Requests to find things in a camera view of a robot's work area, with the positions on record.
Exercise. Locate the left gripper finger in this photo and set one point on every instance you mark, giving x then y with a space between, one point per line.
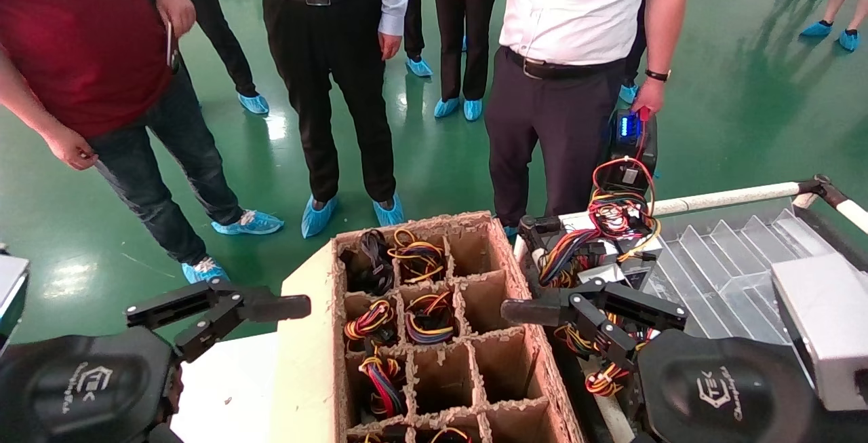
176 302
278 307

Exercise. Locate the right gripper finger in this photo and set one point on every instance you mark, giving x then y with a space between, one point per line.
644 306
542 311

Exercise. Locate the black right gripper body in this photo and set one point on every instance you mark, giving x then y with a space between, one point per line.
725 395

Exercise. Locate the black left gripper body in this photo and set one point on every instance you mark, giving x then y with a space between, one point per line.
81 389

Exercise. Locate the black device with blue lights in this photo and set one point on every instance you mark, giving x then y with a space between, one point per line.
630 151

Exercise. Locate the smartphone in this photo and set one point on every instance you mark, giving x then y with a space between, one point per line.
169 43

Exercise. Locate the white-shirted man left hand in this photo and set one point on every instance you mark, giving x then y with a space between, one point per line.
649 97

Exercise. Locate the cardboard box with dividers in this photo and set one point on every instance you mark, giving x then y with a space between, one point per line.
305 361

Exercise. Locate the clear ridged plastic tray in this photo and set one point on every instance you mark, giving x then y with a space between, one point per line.
719 273

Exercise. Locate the black pipe corner connector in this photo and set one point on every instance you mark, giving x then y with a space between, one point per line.
539 229
820 188

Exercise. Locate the white-shirted man wrist watch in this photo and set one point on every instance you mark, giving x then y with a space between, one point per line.
658 75

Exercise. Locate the man in light blue shirt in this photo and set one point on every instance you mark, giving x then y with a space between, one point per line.
325 56

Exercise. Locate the person in black trousers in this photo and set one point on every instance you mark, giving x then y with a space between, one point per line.
636 49
210 15
413 9

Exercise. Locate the woman in white top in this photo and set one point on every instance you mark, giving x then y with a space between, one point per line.
461 36

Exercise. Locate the man in red shirt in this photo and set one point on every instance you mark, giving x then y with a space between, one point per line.
68 22

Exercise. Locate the man in white shirt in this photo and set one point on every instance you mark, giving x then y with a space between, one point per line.
576 9

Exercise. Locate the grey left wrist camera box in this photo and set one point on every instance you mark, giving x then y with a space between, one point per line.
12 294

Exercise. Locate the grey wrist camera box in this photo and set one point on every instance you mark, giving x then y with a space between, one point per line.
12 294
827 328

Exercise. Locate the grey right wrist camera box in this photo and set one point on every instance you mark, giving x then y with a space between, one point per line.
827 328

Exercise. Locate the long white frame pipe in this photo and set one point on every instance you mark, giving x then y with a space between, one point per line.
732 199

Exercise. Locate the short white frame pipe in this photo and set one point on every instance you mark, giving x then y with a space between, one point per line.
856 214

